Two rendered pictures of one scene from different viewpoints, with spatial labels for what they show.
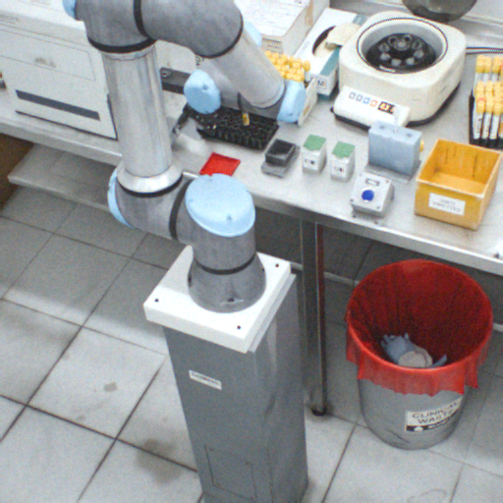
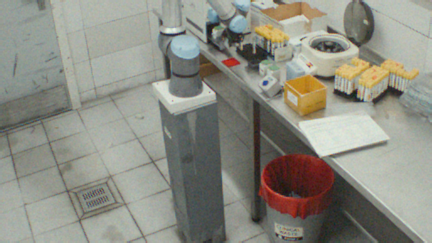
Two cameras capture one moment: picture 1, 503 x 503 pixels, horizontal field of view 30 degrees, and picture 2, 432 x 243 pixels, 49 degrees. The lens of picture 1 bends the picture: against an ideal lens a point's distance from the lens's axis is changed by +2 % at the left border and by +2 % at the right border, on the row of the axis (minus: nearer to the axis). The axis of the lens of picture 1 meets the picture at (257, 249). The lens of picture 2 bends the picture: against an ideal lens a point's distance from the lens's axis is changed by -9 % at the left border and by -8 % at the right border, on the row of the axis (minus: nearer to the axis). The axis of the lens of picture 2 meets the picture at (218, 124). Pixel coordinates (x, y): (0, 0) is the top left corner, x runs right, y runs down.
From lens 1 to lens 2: 123 cm
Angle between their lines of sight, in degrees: 30
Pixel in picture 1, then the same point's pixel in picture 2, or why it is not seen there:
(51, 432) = (153, 174)
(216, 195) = (184, 40)
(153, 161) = (169, 20)
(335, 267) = not seen: hidden behind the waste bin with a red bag
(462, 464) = not seen: outside the picture
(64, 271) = not seen: hidden behind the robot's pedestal
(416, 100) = (319, 64)
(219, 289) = (174, 83)
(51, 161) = (223, 78)
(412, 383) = (273, 201)
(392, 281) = (303, 164)
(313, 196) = (253, 83)
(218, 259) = (175, 67)
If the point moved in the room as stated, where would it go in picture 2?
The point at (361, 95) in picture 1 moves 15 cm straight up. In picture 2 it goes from (304, 57) to (304, 29)
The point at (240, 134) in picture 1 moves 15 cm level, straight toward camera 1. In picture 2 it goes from (248, 55) to (232, 67)
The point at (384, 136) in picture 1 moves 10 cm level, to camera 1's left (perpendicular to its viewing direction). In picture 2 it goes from (289, 66) to (269, 61)
